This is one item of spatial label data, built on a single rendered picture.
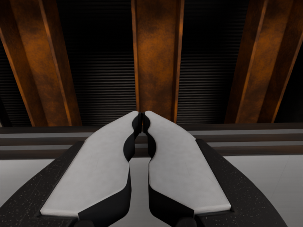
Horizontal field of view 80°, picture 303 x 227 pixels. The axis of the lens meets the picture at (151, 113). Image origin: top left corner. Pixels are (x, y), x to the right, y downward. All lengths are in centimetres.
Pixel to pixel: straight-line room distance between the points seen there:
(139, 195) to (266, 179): 17
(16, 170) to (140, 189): 16
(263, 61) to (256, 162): 23
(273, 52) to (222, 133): 22
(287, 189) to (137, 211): 21
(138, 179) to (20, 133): 17
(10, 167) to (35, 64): 21
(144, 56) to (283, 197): 32
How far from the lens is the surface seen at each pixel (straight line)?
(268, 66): 44
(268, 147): 29
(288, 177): 32
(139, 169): 24
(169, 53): 37
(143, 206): 30
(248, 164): 27
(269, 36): 43
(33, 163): 27
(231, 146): 27
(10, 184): 32
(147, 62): 37
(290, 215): 39
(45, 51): 41
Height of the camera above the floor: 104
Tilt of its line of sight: 62 degrees down
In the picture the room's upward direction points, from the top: 177 degrees clockwise
